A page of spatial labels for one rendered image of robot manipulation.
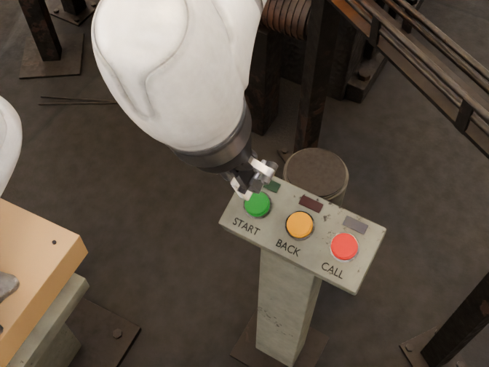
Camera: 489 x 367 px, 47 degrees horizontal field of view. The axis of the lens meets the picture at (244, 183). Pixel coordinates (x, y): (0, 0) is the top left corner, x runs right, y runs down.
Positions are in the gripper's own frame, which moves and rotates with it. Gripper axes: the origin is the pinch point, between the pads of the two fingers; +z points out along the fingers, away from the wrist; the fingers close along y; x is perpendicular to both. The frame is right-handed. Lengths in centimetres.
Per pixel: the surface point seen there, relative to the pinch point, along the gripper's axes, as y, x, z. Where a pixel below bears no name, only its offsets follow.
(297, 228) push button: -7.5, 0.6, 11.6
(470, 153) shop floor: -30, -55, 97
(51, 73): 102, -20, 83
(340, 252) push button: -14.8, 1.1, 11.6
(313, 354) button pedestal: -15, 18, 69
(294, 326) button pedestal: -10.8, 14.2, 41.6
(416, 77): -12.7, -32.7, 18.1
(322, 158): -3.1, -15.4, 26.8
